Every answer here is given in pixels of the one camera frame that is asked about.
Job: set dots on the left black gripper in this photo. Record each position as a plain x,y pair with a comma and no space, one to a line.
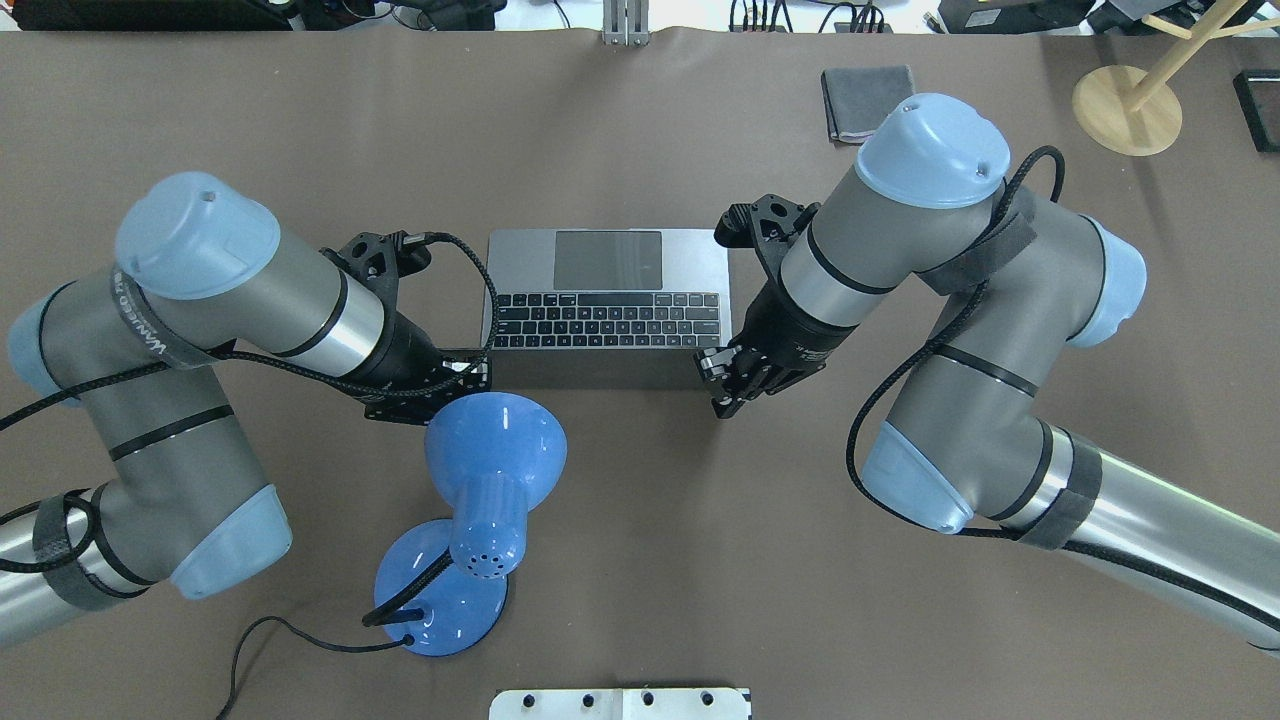
405,357

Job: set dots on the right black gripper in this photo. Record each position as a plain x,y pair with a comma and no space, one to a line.
790,338

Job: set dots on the grey laptop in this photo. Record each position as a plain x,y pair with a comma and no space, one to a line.
595,309

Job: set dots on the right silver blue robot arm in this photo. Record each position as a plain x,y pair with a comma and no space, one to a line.
948,441

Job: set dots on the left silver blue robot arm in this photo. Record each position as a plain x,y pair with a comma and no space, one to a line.
199,267

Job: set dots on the blue desk lamp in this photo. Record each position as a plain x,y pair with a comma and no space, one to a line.
442,586

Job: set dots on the grey folded cloth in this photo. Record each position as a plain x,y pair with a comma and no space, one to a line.
858,99

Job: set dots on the wooden cup stand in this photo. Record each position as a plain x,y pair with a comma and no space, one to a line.
1133,111

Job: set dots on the black tray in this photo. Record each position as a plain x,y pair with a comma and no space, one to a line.
1258,95

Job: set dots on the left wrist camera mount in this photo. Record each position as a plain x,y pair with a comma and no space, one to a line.
379,261

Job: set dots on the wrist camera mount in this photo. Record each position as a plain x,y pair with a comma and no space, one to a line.
769,225
379,261

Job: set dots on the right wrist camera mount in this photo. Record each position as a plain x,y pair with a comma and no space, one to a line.
769,225

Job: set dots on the aluminium frame post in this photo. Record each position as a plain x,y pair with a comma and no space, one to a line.
625,23

